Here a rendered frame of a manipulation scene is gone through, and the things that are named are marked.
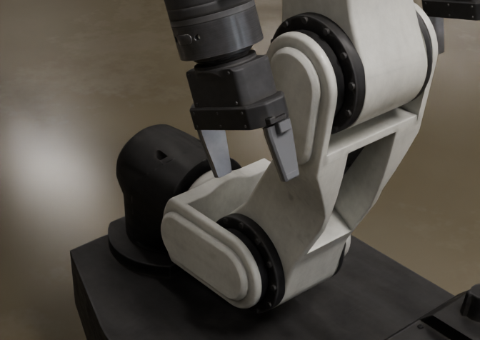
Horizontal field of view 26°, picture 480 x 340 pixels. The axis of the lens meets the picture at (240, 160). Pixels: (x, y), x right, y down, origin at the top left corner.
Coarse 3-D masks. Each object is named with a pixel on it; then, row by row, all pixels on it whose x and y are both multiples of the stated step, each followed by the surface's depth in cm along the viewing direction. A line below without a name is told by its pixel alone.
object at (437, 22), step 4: (428, 16) 141; (432, 20) 142; (436, 20) 142; (440, 20) 143; (432, 24) 142; (436, 24) 142; (440, 24) 143; (436, 28) 142; (440, 28) 143; (436, 32) 142; (440, 32) 143; (436, 36) 143; (440, 36) 143; (440, 40) 143; (440, 44) 143; (440, 48) 144; (440, 52) 144
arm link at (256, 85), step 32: (192, 32) 102; (224, 32) 101; (256, 32) 104; (224, 64) 103; (256, 64) 103; (192, 96) 108; (224, 96) 104; (256, 96) 104; (224, 128) 106; (256, 128) 103
